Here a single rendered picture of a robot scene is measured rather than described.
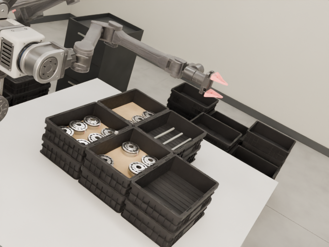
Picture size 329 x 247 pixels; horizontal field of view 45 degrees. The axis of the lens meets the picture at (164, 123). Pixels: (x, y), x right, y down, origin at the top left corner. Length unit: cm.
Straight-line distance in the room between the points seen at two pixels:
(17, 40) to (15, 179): 86
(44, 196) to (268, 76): 367
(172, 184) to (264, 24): 328
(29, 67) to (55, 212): 77
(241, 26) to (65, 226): 380
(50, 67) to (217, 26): 394
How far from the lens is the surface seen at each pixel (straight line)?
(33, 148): 232
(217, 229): 219
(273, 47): 506
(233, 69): 526
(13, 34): 151
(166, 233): 188
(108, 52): 367
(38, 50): 148
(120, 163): 213
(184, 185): 215
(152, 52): 184
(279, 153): 352
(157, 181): 210
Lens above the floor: 209
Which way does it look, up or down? 29 degrees down
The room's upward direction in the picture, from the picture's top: 20 degrees clockwise
